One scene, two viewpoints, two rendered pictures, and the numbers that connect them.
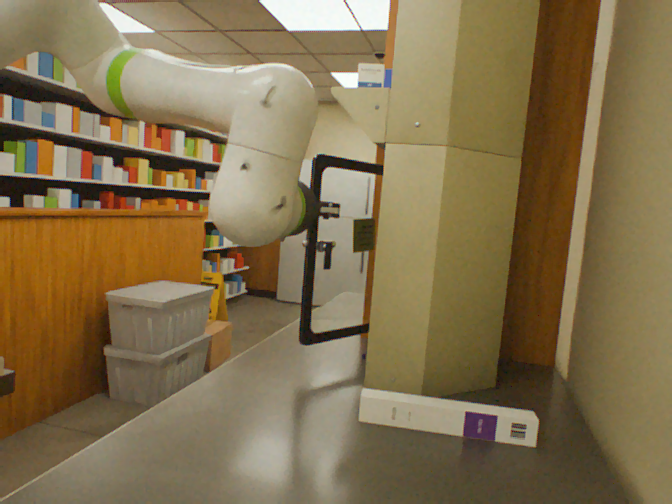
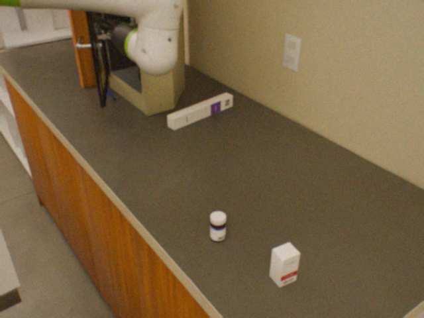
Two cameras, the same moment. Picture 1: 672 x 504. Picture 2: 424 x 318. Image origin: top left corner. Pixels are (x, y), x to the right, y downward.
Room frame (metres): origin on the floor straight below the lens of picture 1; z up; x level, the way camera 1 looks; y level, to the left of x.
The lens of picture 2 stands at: (-0.13, 0.86, 1.65)
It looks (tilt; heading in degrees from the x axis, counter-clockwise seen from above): 34 degrees down; 309
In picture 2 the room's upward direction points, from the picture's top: straight up
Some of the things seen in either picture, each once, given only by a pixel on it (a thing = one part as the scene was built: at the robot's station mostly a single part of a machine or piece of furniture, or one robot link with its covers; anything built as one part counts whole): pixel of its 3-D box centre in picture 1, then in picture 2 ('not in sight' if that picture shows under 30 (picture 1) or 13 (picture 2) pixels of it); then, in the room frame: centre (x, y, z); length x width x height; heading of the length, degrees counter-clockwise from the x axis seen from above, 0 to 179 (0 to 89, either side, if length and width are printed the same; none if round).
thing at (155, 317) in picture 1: (162, 314); not in sight; (3.11, 1.07, 0.49); 0.60 x 0.42 x 0.33; 165
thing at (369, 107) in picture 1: (373, 128); not in sight; (1.09, -0.06, 1.46); 0.32 x 0.11 x 0.10; 165
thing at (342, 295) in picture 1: (354, 250); (97, 38); (1.12, -0.04, 1.19); 0.30 x 0.01 x 0.40; 138
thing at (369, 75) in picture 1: (370, 82); not in sight; (1.03, -0.04, 1.54); 0.05 x 0.05 x 0.06; 83
